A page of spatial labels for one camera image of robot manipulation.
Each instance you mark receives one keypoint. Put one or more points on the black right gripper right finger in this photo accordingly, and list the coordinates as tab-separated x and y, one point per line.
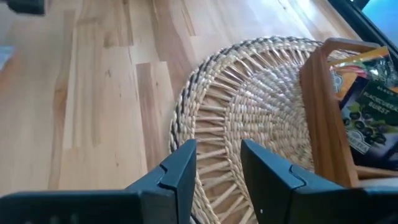
295	202

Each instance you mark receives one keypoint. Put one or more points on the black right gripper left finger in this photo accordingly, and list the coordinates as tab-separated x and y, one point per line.
124	208

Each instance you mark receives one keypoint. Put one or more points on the wooden tea organizer box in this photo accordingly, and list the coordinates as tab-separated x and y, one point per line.
323	124

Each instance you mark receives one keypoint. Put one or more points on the black blackcurrant tea packet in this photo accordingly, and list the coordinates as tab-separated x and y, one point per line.
373	124

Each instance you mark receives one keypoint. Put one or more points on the yellow mango tea packet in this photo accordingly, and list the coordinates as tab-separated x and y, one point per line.
345	82

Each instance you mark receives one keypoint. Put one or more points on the round woven wicker mat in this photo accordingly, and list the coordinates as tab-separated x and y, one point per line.
248	93

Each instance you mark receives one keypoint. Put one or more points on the black metal table frame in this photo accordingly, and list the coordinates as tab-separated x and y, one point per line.
357	15

